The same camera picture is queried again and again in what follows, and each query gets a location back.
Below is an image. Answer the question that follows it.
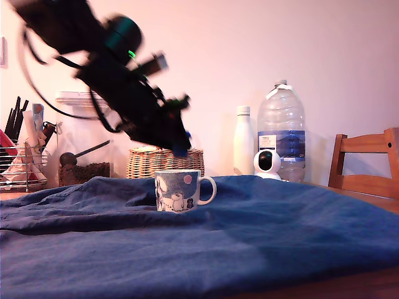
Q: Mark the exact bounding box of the white insulated bottle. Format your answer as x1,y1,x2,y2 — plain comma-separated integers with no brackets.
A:
233,105,255,176

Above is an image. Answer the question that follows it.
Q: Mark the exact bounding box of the wicker basket with handle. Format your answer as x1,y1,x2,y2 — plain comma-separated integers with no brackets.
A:
126,148,206,179

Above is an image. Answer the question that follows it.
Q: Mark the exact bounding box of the clear container of coffee beans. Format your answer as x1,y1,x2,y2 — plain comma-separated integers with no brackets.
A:
55,90,115,187

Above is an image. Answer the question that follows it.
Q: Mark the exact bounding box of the black utensil handle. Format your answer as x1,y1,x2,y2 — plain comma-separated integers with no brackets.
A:
4,96,21,138
12,99,29,140

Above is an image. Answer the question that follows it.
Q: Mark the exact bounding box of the brown-handled tool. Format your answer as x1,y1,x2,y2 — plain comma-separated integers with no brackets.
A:
42,121,59,146

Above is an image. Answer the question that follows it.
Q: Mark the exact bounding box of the small white round camera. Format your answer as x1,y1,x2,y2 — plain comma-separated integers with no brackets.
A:
252,149,283,181

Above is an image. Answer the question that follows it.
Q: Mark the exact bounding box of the blue and white packet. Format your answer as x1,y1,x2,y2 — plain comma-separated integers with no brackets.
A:
32,103,44,131

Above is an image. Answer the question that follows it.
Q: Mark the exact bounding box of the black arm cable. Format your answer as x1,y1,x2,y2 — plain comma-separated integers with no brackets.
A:
89,89,123,134
20,27,103,121

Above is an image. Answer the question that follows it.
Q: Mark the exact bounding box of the wooden chair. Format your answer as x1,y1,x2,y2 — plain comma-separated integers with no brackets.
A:
327,126,399,200

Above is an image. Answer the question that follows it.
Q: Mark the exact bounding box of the large clear water bottle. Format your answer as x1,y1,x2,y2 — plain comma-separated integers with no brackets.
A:
257,79,306,184

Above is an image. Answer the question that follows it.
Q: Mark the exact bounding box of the red kitchen utensil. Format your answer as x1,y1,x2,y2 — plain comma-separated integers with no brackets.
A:
0,129,18,156

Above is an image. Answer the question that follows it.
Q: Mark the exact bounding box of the blue cloth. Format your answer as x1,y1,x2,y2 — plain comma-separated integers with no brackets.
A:
0,174,399,299

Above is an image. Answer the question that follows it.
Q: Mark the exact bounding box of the dark wooden scoop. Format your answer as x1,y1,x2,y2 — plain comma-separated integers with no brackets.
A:
59,139,112,168

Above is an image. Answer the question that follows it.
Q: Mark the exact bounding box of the white mug with blue print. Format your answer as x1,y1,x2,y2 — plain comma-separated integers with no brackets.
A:
154,169,218,212

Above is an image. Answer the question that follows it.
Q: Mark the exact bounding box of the chrome wire rack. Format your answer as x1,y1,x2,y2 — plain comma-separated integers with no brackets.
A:
0,140,49,192

